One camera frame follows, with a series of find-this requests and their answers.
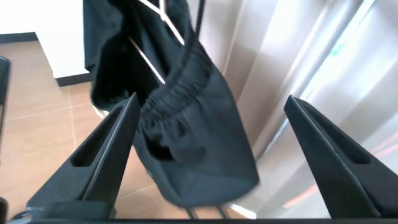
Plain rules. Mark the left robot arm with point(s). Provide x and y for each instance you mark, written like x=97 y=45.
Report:
x=3 y=81

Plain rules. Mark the black shorts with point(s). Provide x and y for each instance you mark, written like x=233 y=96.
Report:
x=202 y=140

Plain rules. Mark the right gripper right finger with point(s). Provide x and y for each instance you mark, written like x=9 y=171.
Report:
x=337 y=186

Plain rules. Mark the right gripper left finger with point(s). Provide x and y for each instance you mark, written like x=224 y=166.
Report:
x=62 y=193

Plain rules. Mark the beige curtain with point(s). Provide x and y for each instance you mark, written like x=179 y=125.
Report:
x=280 y=62

